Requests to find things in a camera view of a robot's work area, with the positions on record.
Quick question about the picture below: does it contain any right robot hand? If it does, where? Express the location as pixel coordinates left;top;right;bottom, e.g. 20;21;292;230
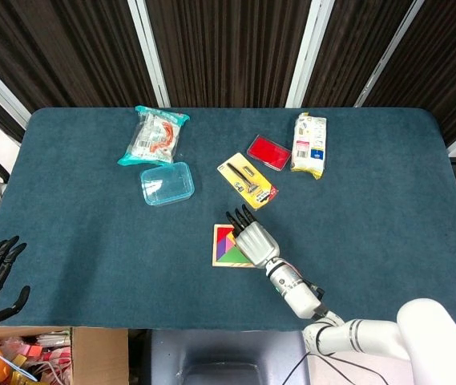
226;204;280;268

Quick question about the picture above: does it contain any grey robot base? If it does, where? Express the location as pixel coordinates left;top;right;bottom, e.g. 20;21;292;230
150;329;308;385

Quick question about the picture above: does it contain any green triangle tangram piece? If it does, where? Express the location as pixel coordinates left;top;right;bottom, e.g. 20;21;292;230
222;245;255;265

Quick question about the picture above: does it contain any wooden tangram tray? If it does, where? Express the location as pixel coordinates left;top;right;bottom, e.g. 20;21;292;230
212;224;257;269

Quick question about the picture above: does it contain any razor in yellow package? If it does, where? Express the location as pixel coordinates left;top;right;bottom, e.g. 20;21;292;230
216;152;280;211

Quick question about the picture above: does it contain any red ink pad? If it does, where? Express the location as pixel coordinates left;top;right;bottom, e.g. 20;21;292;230
246;134;293;170

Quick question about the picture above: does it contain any clear blue-rimmed plastic container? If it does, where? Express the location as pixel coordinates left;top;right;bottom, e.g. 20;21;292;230
139;161;196;207

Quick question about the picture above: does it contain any white yellow snack bag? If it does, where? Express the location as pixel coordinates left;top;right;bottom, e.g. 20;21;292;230
290;112;328;180

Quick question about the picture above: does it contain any teal table cloth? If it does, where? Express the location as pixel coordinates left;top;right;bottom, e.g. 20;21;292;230
0;106;456;334

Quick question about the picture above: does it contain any brown cardboard box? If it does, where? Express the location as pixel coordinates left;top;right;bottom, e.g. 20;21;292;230
0;326;129;385

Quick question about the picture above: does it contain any teal snack bag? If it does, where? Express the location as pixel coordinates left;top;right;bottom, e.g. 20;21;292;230
116;105;191;167

